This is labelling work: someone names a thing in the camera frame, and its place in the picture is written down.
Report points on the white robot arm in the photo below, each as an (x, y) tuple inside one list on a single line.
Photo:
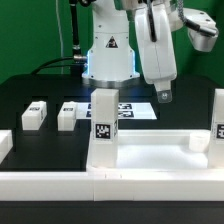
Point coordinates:
[(131, 40)]

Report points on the white desk top tray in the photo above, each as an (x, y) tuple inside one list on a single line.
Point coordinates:
[(152, 150)]

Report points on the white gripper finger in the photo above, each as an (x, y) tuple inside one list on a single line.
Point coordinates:
[(163, 90)]

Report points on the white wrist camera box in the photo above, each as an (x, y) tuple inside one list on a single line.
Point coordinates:
[(202, 30)]

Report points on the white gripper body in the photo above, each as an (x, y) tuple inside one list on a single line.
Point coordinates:
[(157, 57)]

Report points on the white front barrier wall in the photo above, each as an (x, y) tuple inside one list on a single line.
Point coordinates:
[(121, 186)]

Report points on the white block left edge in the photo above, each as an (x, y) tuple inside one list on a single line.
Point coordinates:
[(6, 143)]

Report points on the fiducial marker sheet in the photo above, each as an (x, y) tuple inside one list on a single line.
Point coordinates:
[(125, 111)]

